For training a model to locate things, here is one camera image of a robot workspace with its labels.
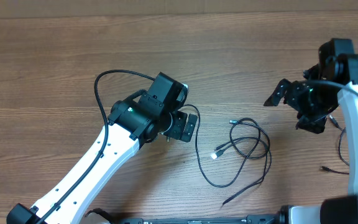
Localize thin black cable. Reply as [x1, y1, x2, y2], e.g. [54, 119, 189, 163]
[180, 104, 273, 207]

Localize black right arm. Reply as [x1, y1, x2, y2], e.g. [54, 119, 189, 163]
[264, 39, 358, 223]

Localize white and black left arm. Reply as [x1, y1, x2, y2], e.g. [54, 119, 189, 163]
[6, 73, 197, 223]

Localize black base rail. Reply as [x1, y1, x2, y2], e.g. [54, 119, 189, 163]
[85, 208, 291, 224]

